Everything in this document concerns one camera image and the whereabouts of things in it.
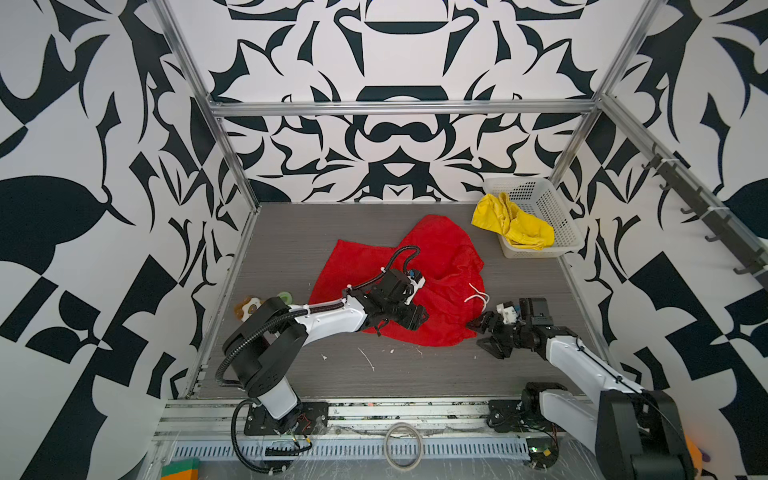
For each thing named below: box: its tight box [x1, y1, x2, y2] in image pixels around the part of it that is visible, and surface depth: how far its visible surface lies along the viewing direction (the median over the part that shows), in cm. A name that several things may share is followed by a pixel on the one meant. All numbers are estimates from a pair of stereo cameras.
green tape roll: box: [276, 291, 294, 305], surface depth 96 cm
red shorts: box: [308, 215, 486, 347], surface depth 95 cm
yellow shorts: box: [472, 192, 555, 251], surface depth 104 cm
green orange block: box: [160, 458, 200, 480], surface depth 67 cm
